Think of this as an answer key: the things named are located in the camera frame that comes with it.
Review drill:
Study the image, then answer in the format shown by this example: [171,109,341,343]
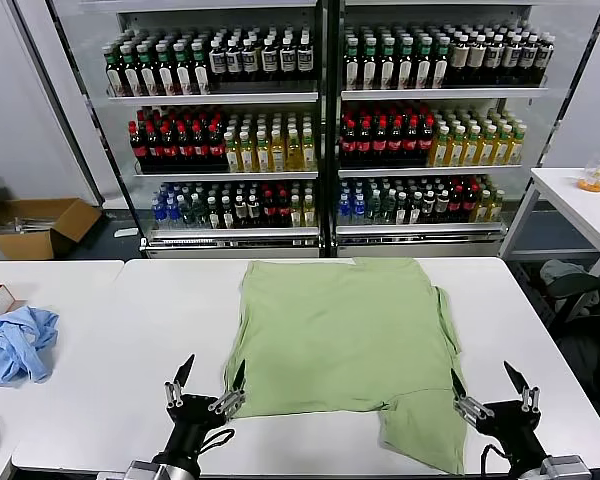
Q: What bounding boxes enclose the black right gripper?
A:
[450,360,550,477]

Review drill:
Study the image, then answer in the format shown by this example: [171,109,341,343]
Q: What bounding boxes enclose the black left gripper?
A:
[153,353,247,460]

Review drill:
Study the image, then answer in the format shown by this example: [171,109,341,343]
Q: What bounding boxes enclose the green polo shirt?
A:
[223,257,469,475]

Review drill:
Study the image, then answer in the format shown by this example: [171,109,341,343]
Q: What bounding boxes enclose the black office chair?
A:
[549,273,600,401]

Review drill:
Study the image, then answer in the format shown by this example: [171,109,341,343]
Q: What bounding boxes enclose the grey green garment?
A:
[539,259,600,301]

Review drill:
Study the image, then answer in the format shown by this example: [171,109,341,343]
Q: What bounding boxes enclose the glass door drinks cabinet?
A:
[329,0,600,260]
[9,0,331,260]

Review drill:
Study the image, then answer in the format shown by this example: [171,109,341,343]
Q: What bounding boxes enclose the white metal cabinet shelf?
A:
[337,164,525,179]
[340,87,551,101]
[335,222,506,236]
[133,170,321,181]
[144,227,321,241]
[107,91,321,106]

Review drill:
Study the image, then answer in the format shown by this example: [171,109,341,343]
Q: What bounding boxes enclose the crumpled light blue shirt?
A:
[0,305,60,386]

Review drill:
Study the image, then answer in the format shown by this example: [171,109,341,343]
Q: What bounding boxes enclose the white side table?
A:
[497,167,600,279]

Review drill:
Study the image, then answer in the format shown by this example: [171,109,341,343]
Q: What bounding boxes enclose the open cardboard box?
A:
[0,197,104,261]

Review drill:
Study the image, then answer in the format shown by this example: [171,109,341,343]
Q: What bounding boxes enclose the clear cup orange liquid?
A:
[577,152,600,194]

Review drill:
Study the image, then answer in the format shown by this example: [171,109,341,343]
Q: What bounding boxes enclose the silver metal parts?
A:
[12,214,54,234]

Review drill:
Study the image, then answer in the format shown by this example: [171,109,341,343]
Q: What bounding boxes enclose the green cap white label bottle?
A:
[396,39,415,90]
[377,39,396,90]
[413,39,432,90]
[431,39,450,90]
[121,44,140,96]
[191,44,210,96]
[105,44,124,96]
[156,44,175,96]
[138,44,157,96]
[360,39,379,90]
[342,39,361,90]
[173,44,192,96]

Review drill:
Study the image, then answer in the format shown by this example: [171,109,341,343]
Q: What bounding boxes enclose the dark bottle blue white label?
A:
[261,35,278,76]
[278,35,295,76]
[297,35,314,76]
[519,34,537,84]
[209,38,226,77]
[225,38,242,77]
[242,38,259,77]
[502,34,520,84]
[535,34,553,84]
[485,34,503,84]

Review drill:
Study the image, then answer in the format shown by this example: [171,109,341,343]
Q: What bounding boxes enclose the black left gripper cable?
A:
[198,427,237,454]

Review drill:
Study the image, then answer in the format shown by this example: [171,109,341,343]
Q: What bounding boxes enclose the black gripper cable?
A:
[198,427,237,454]
[479,443,514,474]

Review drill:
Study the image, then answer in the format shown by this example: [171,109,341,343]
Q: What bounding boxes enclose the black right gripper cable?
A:
[479,443,514,474]

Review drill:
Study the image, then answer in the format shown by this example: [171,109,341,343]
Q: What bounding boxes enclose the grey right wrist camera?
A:
[538,454,594,480]

